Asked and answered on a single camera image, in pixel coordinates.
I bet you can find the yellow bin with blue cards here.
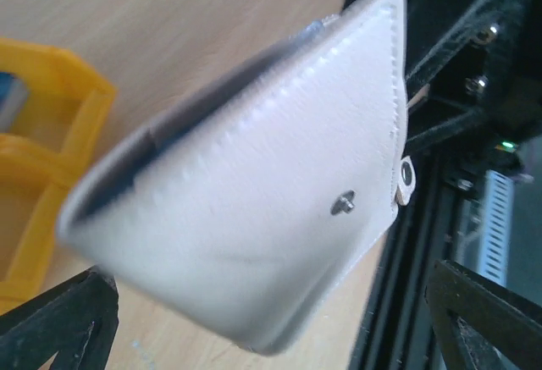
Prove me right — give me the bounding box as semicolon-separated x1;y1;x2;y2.
1;37;116;160

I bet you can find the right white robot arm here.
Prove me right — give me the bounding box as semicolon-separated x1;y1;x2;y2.
345;0;541;176

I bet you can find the black aluminium frame rail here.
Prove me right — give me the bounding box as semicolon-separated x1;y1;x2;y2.
348;152;453;369

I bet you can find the blue card stack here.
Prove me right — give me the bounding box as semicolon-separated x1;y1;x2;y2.
0;72;29;132

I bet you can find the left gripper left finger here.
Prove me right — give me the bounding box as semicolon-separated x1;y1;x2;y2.
1;268;119;369

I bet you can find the beige leather card holder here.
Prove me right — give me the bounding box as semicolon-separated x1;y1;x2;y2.
56;0;416;356

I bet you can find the white slotted cable duct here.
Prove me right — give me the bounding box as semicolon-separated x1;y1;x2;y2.
476;170;514;286

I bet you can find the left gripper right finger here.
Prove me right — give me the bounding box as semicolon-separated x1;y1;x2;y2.
426;260;541;369

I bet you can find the yellow bin with red cards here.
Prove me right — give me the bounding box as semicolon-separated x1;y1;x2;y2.
1;134;82;314

